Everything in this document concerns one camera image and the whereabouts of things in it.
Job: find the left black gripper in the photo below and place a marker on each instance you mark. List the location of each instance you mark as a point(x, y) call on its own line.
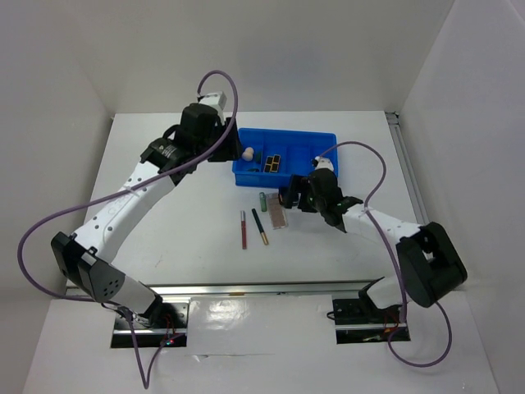
point(232, 148)

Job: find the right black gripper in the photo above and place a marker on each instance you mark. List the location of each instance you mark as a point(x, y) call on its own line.
point(300, 184)

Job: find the black compact case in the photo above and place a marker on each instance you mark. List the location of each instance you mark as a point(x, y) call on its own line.
point(286, 200)

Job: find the beige makeup sponge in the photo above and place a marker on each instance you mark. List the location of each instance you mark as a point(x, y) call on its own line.
point(248, 154)

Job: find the clear eyeshadow palette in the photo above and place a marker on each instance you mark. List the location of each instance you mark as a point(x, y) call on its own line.
point(276, 211)

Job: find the green lip balm tube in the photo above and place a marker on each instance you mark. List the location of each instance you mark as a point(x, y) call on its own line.
point(263, 201)

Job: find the black gold lipstick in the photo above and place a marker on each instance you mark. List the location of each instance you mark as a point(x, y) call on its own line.
point(268, 164)
point(275, 164)

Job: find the dark green gold pencil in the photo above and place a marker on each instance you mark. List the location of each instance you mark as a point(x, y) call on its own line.
point(259, 226)

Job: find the red lip gloss tube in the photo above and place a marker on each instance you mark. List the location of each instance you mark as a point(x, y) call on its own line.
point(243, 229)

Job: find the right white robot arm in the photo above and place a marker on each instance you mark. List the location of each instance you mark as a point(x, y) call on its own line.
point(379, 228)

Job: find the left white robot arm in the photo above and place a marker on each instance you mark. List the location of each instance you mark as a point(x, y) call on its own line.
point(85, 256)

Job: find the blue plastic organizer bin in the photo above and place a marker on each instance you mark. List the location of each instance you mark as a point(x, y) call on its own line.
point(296, 148)

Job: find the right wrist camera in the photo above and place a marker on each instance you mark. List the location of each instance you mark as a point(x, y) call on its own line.
point(320, 162)

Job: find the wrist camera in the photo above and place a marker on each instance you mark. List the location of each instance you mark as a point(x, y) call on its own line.
point(216, 100)
point(320, 162)

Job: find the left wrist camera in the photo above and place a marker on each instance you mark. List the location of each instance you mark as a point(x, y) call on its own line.
point(216, 100)

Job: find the front aluminium rail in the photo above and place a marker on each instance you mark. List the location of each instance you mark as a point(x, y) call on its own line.
point(258, 289)

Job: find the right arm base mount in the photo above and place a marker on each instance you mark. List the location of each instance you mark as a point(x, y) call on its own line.
point(357, 323)

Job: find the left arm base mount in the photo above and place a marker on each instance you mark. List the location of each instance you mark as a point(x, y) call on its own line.
point(171, 327)

